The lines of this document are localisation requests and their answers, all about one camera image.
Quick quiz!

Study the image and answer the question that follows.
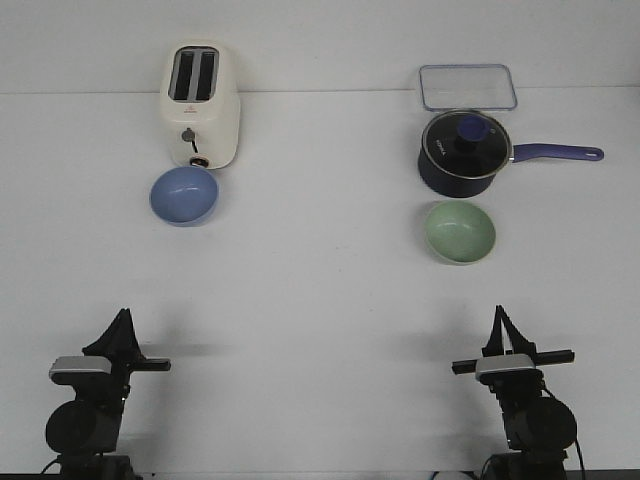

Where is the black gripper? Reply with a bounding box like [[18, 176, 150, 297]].
[[451, 305, 575, 400], [82, 308, 171, 400]]

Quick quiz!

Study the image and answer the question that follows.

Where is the green bowl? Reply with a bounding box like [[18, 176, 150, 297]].
[[424, 200, 497, 265]]

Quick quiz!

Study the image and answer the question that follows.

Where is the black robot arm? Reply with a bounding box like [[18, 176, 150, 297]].
[[451, 305, 579, 479], [45, 308, 171, 479]]

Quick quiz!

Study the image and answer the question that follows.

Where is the blue bowl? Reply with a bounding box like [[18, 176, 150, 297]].
[[149, 166, 220, 227]]

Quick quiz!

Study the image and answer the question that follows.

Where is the dark blue saucepan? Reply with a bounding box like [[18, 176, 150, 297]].
[[417, 133, 604, 198]]

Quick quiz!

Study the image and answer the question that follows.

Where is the glass pot lid blue knob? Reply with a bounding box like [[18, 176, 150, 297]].
[[422, 110, 512, 179]]

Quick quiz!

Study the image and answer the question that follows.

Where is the cream two-slot toaster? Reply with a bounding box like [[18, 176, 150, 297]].
[[160, 40, 241, 170]]

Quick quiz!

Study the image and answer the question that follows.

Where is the clear plastic container blue rim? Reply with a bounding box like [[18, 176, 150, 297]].
[[418, 64, 518, 112]]

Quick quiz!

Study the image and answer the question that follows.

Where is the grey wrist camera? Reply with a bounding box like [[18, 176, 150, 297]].
[[49, 356, 112, 386], [475, 354, 535, 385]]

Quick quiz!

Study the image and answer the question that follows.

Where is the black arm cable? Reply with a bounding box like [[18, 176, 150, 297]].
[[542, 387, 587, 476]]

